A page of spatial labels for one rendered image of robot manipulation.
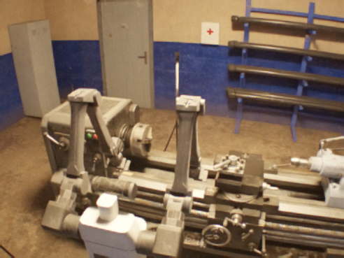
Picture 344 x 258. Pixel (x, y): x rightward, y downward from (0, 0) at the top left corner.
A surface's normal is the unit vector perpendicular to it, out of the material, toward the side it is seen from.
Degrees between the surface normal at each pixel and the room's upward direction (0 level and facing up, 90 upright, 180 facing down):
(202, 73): 90
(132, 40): 90
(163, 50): 90
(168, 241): 30
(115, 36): 90
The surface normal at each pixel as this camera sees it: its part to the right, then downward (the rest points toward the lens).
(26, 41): -0.29, 0.44
